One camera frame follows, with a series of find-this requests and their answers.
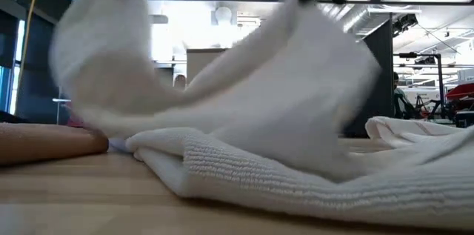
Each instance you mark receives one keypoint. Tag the black partition panel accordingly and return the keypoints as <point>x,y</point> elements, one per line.
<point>381,79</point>

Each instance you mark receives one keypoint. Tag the red background cart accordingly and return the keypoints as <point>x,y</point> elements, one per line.
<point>461,92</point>

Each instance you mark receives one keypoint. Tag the person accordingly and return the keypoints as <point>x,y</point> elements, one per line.
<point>179,82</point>
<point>400,101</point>

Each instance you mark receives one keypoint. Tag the plain white towel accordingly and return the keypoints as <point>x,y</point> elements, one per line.
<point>277,116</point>

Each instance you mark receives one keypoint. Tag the beige fabric box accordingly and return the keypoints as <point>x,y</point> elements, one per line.
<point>201,64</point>

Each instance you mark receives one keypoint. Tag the white round ceiling fixture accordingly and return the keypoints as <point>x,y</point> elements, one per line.
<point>224,14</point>

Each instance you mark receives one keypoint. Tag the pink terracotta towel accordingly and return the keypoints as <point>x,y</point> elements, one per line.
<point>48,142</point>

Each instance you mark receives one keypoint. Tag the background robot station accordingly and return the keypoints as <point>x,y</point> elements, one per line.
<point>438,79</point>

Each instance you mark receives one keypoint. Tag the silver ventilation duct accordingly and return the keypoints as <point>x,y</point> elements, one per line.
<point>355,16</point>

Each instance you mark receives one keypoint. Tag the metal shelf rack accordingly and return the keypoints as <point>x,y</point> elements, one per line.
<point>61,100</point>

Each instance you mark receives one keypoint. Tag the white red-checked towel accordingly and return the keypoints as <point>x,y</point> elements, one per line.
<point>407,129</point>

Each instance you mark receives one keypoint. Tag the black studio light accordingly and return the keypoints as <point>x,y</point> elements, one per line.
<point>405,23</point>

